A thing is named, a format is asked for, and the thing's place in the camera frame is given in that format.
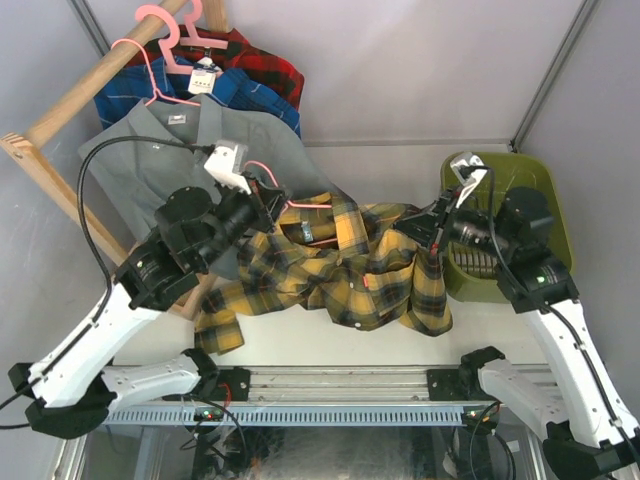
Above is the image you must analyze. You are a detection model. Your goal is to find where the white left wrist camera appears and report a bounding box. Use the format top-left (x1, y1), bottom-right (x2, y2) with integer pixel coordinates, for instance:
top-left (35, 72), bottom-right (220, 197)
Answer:
top-left (204, 140), bottom-right (252, 196)

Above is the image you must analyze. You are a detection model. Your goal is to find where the grey slotted cable duct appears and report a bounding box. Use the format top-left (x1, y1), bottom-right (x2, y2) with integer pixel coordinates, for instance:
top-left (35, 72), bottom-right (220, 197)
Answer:
top-left (105, 402), bottom-right (465, 427)

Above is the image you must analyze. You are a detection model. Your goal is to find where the wooden clothes rack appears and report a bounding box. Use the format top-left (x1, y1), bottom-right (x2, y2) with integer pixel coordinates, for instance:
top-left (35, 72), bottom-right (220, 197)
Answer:
top-left (0, 0), bottom-right (229, 321)

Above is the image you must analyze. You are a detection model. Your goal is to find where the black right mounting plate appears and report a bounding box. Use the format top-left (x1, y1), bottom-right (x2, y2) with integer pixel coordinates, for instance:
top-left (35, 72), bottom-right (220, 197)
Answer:
top-left (426, 368), bottom-right (483, 401)

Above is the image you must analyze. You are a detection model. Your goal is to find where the black mounting plate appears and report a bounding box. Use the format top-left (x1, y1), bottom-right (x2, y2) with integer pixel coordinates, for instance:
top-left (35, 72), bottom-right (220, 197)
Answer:
top-left (195, 367), bottom-right (251, 403)
top-left (426, 368), bottom-right (483, 401)

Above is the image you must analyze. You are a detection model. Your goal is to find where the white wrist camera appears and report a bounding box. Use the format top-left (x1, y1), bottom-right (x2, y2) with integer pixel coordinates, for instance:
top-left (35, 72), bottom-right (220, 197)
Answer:
top-left (449, 152), bottom-right (487, 208)
top-left (204, 140), bottom-right (252, 196)

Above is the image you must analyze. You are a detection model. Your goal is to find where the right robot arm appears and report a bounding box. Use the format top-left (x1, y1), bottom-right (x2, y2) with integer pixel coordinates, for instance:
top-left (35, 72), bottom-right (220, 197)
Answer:
top-left (394, 187), bottom-right (639, 479)

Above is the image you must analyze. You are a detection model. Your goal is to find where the blue plaid shirt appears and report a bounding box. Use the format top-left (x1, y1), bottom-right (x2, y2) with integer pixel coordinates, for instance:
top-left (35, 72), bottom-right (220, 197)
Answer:
top-left (94, 54), bottom-right (304, 134)

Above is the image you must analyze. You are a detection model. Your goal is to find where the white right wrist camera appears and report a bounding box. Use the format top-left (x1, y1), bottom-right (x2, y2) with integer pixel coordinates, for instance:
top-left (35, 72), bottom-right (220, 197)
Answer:
top-left (449, 152), bottom-right (487, 208)

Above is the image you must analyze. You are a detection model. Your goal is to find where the pink wire hanger grey shirt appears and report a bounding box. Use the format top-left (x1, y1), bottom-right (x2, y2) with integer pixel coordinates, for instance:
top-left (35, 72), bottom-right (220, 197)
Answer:
top-left (102, 38), bottom-right (195, 109)

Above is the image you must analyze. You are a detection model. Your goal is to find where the green plastic basket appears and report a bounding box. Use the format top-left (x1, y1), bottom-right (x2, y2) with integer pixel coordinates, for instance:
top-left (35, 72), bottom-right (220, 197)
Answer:
top-left (440, 152), bottom-right (575, 303)

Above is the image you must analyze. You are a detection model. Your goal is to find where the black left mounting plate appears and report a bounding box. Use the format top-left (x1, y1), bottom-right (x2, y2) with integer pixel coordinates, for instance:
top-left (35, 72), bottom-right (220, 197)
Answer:
top-left (195, 367), bottom-right (251, 403)

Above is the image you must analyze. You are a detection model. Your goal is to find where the pink plastic hanger blue shirt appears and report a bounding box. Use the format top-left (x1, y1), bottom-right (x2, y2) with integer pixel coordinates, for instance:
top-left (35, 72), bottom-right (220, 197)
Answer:
top-left (135, 3), bottom-right (224, 76)

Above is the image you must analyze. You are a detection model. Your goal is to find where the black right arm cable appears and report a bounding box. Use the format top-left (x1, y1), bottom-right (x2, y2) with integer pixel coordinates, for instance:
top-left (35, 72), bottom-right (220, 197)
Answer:
top-left (462, 164), bottom-right (640, 451)

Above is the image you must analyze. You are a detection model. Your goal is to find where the yellow plaid shirt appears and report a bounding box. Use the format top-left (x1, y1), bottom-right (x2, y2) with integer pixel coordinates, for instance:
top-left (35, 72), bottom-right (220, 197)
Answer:
top-left (194, 193), bottom-right (453, 354)

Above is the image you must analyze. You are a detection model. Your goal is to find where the black left camera cable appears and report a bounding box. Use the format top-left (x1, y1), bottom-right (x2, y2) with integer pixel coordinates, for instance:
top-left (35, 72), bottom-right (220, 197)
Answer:
top-left (0, 135), bottom-right (214, 431)

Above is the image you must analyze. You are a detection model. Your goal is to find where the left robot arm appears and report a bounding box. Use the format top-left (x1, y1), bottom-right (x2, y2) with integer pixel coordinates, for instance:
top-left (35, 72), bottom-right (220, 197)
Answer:
top-left (8, 174), bottom-right (289, 440)

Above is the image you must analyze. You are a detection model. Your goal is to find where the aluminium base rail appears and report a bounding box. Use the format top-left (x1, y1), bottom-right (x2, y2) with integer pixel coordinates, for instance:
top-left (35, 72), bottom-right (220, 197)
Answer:
top-left (99, 363), bottom-right (561, 407)

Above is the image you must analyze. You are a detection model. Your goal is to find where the white paper price tag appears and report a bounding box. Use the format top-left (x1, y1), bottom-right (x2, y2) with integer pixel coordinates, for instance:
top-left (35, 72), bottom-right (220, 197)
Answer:
top-left (187, 57), bottom-right (222, 95)

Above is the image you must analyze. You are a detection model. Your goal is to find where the red plaid shirt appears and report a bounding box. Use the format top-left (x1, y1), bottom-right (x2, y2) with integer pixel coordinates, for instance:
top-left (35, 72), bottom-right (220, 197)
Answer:
top-left (124, 27), bottom-right (306, 114)

